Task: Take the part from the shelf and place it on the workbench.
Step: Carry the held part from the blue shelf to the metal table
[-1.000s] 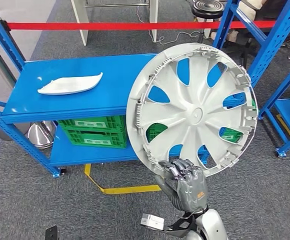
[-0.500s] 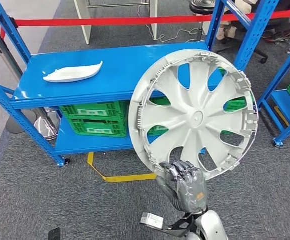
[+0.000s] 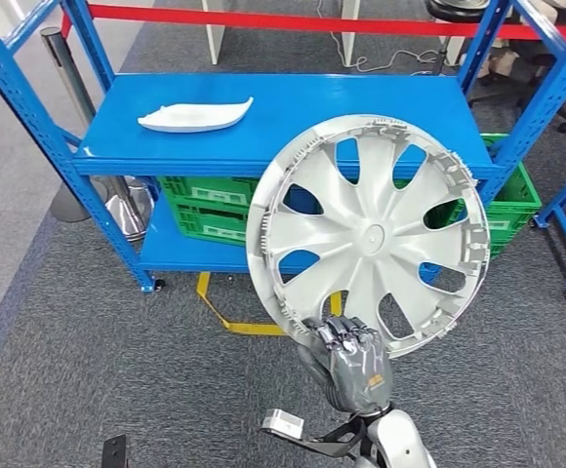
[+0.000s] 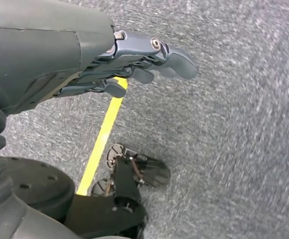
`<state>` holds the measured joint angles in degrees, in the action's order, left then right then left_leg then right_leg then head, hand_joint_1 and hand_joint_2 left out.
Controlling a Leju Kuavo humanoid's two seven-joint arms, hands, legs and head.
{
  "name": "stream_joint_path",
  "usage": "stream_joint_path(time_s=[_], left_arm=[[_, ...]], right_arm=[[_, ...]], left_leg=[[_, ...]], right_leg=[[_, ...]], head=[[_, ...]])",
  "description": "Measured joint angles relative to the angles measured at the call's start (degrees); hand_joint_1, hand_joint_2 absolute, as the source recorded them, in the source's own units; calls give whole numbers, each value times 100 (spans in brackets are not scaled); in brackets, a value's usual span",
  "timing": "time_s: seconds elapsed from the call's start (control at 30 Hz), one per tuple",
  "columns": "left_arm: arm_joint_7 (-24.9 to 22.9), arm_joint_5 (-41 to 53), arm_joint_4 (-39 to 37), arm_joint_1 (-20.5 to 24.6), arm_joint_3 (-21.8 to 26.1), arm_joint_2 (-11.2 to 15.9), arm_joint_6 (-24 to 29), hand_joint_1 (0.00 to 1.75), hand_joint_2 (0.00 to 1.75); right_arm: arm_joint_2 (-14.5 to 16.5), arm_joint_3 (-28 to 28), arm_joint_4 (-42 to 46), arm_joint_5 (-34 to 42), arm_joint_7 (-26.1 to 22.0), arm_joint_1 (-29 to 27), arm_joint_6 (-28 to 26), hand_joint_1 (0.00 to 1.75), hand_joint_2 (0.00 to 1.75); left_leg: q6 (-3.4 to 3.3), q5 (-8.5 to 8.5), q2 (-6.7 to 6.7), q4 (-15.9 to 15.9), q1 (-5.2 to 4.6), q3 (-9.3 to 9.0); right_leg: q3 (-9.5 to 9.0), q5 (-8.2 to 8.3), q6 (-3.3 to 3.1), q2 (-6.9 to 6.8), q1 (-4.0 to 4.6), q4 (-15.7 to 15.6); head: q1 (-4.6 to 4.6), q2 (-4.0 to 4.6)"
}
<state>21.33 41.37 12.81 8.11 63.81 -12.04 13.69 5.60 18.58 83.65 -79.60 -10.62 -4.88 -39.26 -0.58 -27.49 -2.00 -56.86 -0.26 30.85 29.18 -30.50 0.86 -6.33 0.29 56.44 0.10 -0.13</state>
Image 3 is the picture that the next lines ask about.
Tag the white office desk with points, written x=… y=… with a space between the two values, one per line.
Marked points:
x=213 y=32

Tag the white plastic trim part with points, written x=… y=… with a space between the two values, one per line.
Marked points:
x=190 y=117

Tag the black robot plate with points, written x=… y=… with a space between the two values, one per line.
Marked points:
x=114 y=452

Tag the green plastic crate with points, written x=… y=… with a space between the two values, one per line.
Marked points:
x=205 y=226
x=446 y=216
x=512 y=206
x=205 y=190

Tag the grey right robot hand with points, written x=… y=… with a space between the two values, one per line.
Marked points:
x=356 y=374

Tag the black camera bracket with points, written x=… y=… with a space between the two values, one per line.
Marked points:
x=322 y=446

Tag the seated person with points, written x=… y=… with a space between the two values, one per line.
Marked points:
x=502 y=63

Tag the black office chair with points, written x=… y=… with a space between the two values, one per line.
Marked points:
x=565 y=121

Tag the black round stool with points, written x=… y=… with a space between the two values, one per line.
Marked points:
x=458 y=8

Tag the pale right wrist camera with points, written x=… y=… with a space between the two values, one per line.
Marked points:
x=283 y=423

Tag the silver plastic hubcap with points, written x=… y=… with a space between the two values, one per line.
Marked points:
x=361 y=271

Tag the red barrier belt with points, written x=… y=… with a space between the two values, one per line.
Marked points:
x=263 y=20

